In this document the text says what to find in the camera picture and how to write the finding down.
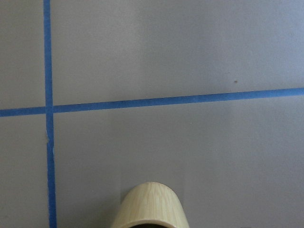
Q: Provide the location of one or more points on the light wooden cup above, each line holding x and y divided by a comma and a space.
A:
151, 203

